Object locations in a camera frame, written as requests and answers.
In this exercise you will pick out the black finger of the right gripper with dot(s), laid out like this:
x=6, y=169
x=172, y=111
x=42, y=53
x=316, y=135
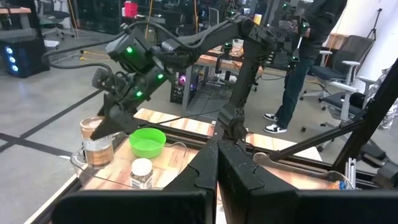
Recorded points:
x=104, y=105
x=115, y=123

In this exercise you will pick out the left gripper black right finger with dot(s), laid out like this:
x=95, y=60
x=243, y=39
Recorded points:
x=311, y=208

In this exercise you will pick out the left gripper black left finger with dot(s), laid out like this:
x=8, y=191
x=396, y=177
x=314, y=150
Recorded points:
x=130, y=208

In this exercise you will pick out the brown-lid mustard jar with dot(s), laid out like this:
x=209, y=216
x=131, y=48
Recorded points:
x=98, y=152

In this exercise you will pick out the white-lid glass jar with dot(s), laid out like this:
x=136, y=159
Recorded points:
x=141, y=169

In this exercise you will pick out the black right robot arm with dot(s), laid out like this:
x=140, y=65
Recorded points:
x=245, y=77

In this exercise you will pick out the blue white food packet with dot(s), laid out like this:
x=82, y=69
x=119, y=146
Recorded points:
x=339, y=185

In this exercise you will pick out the black computer tower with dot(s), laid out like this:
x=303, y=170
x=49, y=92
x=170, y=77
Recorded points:
x=182, y=87

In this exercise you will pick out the green plastic bowl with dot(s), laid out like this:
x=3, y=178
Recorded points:
x=146, y=146

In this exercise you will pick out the red box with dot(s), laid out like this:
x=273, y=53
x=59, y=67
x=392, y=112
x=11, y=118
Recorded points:
x=130, y=9

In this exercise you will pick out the computer tower blue lights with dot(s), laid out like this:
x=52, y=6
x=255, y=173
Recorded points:
x=31, y=59

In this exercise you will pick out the wooden workbench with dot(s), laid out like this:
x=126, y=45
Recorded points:
x=230, y=63

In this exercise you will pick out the black office chair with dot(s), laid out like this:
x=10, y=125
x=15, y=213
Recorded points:
x=57, y=15

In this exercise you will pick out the grey office chair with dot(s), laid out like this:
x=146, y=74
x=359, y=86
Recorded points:
x=342, y=105
x=354, y=53

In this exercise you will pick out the person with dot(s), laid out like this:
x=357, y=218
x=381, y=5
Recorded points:
x=323, y=18

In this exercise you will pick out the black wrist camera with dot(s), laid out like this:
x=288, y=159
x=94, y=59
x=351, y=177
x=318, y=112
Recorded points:
x=102, y=81

